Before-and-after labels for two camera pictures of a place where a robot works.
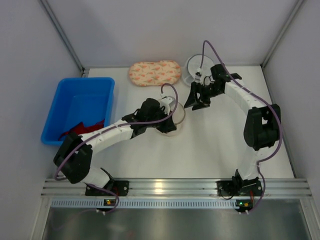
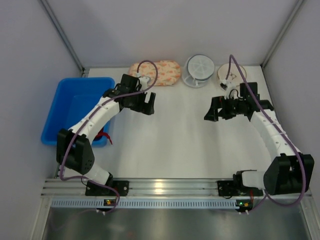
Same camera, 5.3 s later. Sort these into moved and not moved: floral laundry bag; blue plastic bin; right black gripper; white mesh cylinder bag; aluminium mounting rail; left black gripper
Moved: left black gripper; right black gripper
Not moved: aluminium mounting rail; blue plastic bin; white mesh cylinder bag; floral laundry bag
